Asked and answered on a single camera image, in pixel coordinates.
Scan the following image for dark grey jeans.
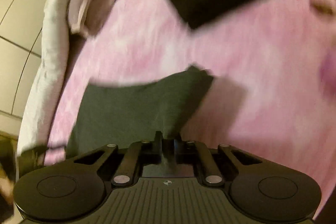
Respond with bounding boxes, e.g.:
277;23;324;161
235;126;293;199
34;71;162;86
66;66;214;159

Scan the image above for white rolled duvet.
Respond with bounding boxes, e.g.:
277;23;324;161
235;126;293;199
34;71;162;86
17;0;70;155

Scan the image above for pink floral bedspread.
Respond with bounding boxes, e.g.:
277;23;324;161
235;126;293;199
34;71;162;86
48;0;335;203

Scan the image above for cream wardrobe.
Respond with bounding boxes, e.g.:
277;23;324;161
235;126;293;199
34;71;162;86
1;0;46;136

